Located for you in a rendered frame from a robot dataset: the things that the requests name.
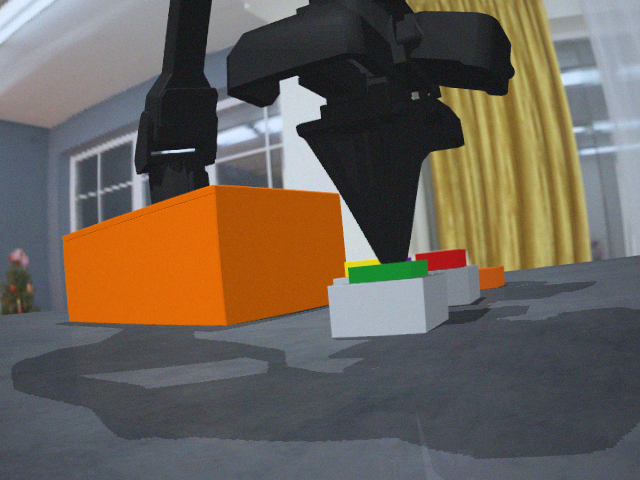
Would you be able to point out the yellow button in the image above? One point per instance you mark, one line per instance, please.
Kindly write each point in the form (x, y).
(354, 264)

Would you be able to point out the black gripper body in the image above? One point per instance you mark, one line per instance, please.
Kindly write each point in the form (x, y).
(339, 50)

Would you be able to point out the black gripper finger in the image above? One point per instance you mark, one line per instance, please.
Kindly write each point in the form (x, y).
(422, 144)
(363, 153)

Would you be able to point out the red button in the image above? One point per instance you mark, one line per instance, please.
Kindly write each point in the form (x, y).
(462, 280)

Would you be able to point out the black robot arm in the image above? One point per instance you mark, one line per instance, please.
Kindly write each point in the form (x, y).
(467, 50)

